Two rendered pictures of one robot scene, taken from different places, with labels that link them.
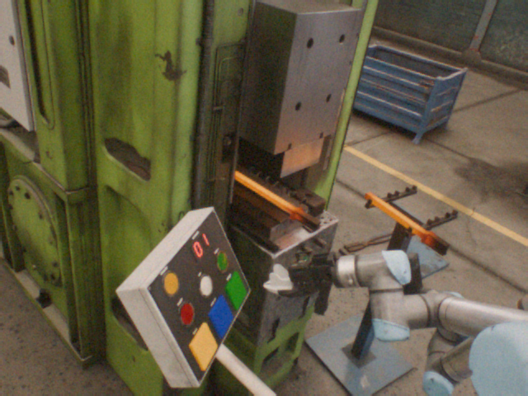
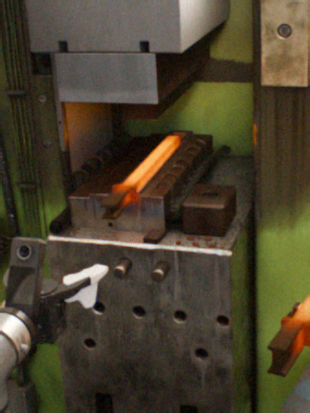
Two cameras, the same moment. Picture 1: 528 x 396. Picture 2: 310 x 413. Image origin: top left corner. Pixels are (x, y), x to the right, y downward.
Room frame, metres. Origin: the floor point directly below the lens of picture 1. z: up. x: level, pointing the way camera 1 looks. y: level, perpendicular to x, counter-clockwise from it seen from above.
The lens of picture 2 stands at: (0.89, -1.48, 1.54)
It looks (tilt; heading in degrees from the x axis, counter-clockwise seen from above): 22 degrees down; 69
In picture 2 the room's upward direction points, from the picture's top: 3 degrees counter-clockwise
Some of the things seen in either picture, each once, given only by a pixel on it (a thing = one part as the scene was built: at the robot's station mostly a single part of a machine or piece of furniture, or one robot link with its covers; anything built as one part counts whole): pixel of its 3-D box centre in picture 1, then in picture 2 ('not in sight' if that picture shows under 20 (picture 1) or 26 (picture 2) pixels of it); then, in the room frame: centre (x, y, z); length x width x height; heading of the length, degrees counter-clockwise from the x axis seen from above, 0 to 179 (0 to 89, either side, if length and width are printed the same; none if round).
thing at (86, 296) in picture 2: not in sight; (88, 289); (1.16, -0.44, 0.97); 0.09 x 0.03 x 0.06; 15
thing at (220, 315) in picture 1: (219, 316); not in sight; (0.81, 0.05, 1.01); 0.07 x 0.05 x 0.07; 166
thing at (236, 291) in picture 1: (234, 290); not in sight; (0.90, 0.03, 1.01); 0.07 x 0.05 x 0.07; 166
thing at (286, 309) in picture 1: (247, 245); (177, 280); (1.51, 0.02, 0.69); 0.56 x 0.38 x 0.45; 51
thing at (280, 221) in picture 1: (247, 197); (148, 174); (1.46, 0.04, 0.96); 0.42 x 0.20 x 0.09; 51
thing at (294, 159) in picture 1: (256, 133); (140, 55); (1.46, 0.04, 1.22); 0.42 x 0.20 x 0.10; 51
